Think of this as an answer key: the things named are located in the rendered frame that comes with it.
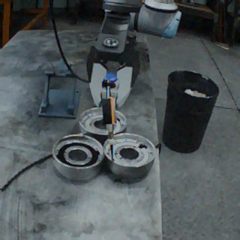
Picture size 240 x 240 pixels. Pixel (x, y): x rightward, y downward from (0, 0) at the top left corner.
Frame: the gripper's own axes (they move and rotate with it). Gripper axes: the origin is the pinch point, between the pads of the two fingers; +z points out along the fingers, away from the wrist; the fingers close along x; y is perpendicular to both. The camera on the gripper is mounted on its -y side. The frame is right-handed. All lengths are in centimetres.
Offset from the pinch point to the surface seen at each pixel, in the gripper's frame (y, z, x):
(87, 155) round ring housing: -1.6, 10.9, 2.9
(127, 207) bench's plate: -12.1, 14.9, -5.8
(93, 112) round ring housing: 13.2, 8.4, 3.5
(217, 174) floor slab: 98, 80, -68
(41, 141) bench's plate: 4.3, 12.9, 14.3
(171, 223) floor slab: 57, 86, -36
